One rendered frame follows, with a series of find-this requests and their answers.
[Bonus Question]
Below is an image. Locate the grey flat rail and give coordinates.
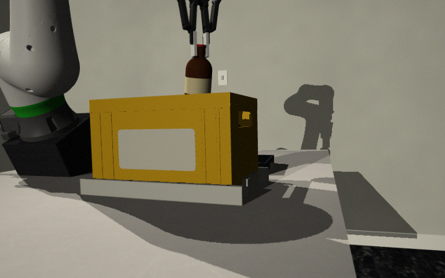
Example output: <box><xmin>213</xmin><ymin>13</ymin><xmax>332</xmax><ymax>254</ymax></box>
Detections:
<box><xmin>80</xmin><ymin>167</ymin><xmax>269</xmax><ymax>206</ymax></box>

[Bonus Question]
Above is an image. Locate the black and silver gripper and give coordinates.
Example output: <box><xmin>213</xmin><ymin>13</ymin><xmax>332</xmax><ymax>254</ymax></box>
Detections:
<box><xmin>177</xmin><ymin>0</ymin><xmax>221</xmax><ymax>58</ymax></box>

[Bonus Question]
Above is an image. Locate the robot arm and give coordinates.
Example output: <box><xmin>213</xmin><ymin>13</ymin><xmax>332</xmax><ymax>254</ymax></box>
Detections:
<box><xmin>0</xmin><ymin>0</ymin><xmax>80</xmax><ymax>142</ymax></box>

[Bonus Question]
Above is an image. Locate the yellow wooden crate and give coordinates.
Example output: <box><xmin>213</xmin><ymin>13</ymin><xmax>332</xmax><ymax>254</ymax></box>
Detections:
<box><xmin>92</xmin><ymin>92</ymin><xmax>258</xmax><ymax>185</ymax></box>

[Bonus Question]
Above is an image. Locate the dark brown bottle with cream label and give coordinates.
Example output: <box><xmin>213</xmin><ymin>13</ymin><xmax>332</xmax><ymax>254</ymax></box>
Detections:
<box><xmin>185</xmin><ymin>44</ymin><xmax>212</xmax><ymax>94</ymax></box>

